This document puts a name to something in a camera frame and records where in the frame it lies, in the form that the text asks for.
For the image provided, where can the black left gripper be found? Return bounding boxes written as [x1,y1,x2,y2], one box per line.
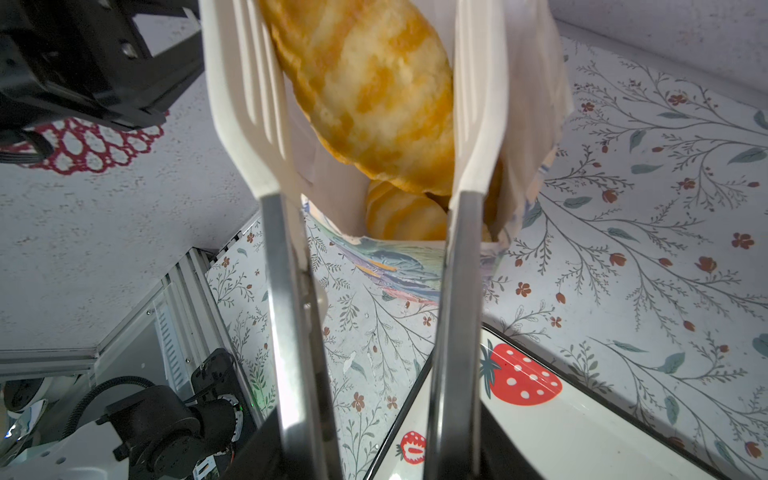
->
[1,1,204,165]

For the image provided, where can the cream slotted tongs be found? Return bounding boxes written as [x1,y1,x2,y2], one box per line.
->
[200,1,509,479]

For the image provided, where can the large oval striped loaf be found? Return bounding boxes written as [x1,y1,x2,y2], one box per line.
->
[259,1,455,196]

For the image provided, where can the striped roll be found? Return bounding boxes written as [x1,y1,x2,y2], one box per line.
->
[365,180,452,241]

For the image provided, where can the floral paper bag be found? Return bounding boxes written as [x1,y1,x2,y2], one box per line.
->
[262,1,573,302]

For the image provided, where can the white strawberry tray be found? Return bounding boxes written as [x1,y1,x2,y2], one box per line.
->
[368,318,716,479]

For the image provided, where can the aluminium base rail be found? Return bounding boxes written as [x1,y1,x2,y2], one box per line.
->
[1,248,236,422]

